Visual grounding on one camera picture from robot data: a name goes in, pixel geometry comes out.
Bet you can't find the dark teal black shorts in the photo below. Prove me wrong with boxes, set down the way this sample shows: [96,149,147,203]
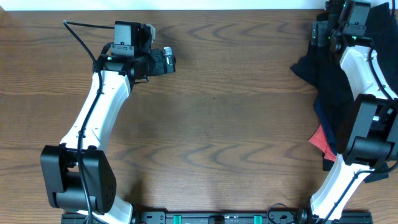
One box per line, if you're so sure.
[290,3,397,136]

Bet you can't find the navy blue folded garment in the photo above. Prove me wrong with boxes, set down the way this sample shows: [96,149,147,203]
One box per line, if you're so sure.
[313,98,338,156]

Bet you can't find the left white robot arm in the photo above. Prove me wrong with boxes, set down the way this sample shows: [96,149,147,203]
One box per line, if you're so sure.
[40,21,176,223]

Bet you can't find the red garment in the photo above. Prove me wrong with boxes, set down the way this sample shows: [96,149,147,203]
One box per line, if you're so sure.
[308,125,336,162]

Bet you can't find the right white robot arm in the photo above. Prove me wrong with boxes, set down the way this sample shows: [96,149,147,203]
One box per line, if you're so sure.
[297,1,397,223]

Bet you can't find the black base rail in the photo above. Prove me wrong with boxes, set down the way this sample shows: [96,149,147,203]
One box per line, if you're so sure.
[60,210,373,224]

